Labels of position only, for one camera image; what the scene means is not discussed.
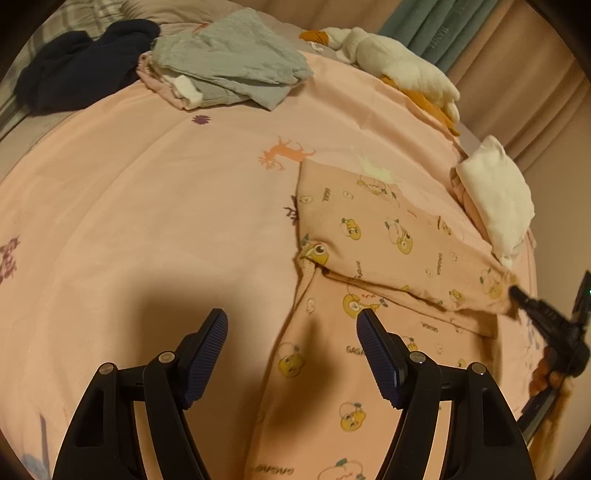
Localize pink cartoon print shirt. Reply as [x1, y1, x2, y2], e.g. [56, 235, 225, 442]
[245, 161, 536, 479]

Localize folded white cream clothes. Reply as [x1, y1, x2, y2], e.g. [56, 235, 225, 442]
[452, 135, 535, 269]

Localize right hand holding gripper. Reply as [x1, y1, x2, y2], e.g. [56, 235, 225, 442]
[529, 346, 573, 409]

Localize pink animal print bedsheet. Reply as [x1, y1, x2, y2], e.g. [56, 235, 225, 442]
[0, 49, 541, 480]

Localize beige curtain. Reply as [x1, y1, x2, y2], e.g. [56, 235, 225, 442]
[230, 0, 591, 176]

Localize teal curtain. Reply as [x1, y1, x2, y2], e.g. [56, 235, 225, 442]
[379, 0, 498, 73]

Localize white plush goose toy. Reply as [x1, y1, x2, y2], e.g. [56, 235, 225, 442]
[300, 27, 460, 136]

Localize plaid grey blanket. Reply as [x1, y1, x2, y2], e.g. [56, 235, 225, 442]
[0, 0, 130, 139]

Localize pink white garment under grey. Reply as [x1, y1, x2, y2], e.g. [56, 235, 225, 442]
[136, 52, 204, 111]

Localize dark navy garment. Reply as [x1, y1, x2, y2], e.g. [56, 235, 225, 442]
[32, 19, 160, 115]

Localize grey folded garment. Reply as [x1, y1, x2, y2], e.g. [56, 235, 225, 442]
[149, 8, 314, 111]

